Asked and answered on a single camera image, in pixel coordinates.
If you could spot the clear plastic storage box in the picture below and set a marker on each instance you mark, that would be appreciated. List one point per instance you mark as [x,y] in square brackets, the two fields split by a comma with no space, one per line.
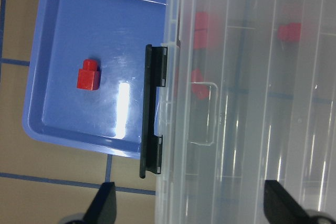
[170,98]

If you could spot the red toy block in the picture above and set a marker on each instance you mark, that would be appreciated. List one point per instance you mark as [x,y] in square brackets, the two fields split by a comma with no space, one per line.
[89,75]

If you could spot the blue plastic tray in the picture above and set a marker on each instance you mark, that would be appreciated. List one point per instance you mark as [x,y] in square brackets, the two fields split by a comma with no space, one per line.
[115,34]

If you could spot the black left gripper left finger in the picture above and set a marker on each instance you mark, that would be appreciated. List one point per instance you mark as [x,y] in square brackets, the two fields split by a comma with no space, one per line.
[103,208]

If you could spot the clear plastic box lid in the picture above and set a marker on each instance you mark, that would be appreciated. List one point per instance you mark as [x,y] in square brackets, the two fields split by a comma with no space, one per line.
[252,98]

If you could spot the black box latch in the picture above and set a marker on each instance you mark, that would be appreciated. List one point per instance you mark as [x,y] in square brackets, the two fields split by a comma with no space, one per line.
[155,69]

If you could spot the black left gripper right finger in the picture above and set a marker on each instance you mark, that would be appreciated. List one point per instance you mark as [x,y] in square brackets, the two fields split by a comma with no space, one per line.
[280,207]

